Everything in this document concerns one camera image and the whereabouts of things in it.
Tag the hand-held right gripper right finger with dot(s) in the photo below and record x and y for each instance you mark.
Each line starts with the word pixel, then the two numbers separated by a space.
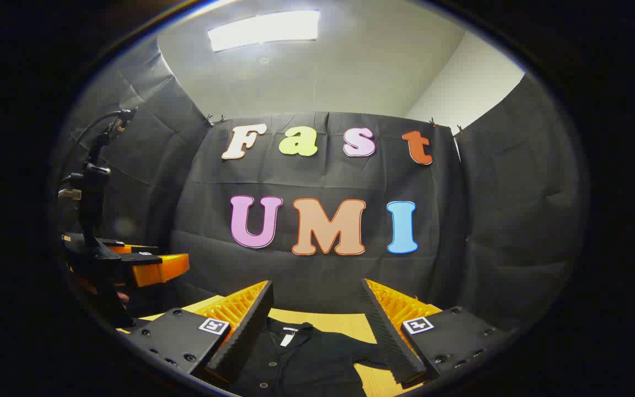
pixel 389 336

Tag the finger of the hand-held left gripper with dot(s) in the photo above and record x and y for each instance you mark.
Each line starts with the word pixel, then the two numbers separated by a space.
pixel 163 269
pixel 135 249

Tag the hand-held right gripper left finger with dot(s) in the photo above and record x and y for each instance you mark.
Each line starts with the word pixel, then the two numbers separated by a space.
pixel 246 336

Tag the ceiling light panel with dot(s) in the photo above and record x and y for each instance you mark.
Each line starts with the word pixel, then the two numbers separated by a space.
pixel 265 28

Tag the black jacket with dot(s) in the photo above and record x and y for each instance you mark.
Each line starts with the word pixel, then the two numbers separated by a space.
pixel 306 364

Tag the black backdrop cloth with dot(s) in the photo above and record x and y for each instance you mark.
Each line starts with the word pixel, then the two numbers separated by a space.
pixel 323 275

